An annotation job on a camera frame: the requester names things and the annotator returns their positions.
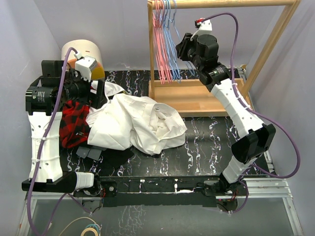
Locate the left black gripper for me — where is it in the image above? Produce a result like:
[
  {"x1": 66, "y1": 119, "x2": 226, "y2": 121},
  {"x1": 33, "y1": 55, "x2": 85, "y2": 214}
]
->
[{"x1": 60, "y1": 69, "x2": 107, "y2": 109}]

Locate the blue wire hanger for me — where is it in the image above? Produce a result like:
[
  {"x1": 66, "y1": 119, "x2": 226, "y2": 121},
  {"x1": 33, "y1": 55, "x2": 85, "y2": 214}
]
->
[{"x1": 171, "y1": 0, "x2": 196, "y2": 76}]

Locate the white shirt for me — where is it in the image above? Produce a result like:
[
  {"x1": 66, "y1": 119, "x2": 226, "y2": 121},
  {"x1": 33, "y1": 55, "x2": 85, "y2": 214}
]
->
[{"x1": 86, "y1": 82, "x2": 187, "y2": 155}]

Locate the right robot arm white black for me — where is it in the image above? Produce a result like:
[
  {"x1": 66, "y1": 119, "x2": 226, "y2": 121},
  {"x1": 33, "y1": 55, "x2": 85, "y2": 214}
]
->
[{"x1": 176, "y1": 33, "x2": 276, "y2": 195}]

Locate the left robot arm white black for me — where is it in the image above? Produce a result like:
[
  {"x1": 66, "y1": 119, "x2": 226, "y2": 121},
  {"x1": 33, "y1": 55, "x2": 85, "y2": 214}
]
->
[{"x1": 22, "y1": 56, "x2": 103, "y2": 196}]

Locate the red black plaid shirt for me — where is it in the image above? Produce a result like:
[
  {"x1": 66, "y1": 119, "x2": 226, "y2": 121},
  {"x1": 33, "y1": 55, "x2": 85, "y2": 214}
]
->
[{"x1": 59, "y1": 100, "x2": 90, "y2": 148}]

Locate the pink hangers bundle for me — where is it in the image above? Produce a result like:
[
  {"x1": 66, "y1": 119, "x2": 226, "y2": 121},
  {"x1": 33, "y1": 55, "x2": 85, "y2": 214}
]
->
[{"x1": 152, "y1": 0, "x2": 172, "y2": 85}]

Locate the blue hangers bundle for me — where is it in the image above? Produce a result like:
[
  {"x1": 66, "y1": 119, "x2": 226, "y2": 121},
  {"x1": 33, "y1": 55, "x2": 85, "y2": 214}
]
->
[{"x1": 163, "y1": 0, "x2": 181, "y2": 83}]

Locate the wooden clothes rack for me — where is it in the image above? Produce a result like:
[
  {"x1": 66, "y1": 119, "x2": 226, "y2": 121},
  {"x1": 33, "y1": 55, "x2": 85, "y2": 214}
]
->
[{"x1": 147, "y1": 0, "x2": 300, "y2": 117}]

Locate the black garment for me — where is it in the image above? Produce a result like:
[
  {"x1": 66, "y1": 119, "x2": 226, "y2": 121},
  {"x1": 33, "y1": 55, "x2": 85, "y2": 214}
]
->
[{"x1": 98, "y1": 149, "x2": 134, "y2": 176}]

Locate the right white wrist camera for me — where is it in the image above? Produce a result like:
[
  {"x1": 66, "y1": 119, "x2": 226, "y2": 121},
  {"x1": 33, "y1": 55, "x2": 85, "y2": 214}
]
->
[{"x1": 190, "y1": 18, "x2": 213, "y2": 41}]

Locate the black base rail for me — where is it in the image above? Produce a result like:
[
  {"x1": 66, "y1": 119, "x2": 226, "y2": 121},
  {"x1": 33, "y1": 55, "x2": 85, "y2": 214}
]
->
[{"x1": 71, "y1": 176, "x2": 249, "y2": 208}]

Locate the coiled cream cable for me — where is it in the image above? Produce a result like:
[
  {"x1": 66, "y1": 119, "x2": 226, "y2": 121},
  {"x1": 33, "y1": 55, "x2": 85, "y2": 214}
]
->
[{"x1": 46, "y1": 217, "x2": 102, "y2": 236}]

